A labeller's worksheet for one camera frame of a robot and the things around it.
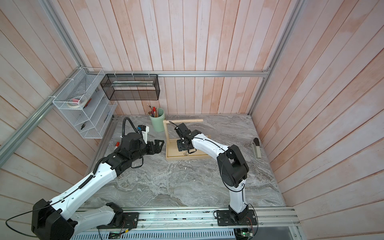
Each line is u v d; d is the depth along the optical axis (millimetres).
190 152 765
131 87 1038
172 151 1042
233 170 504
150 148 678
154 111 969
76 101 748
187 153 794
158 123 1030
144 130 691
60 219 380
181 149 841
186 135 691
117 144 1038
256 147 976
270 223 731
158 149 698
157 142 699
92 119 794
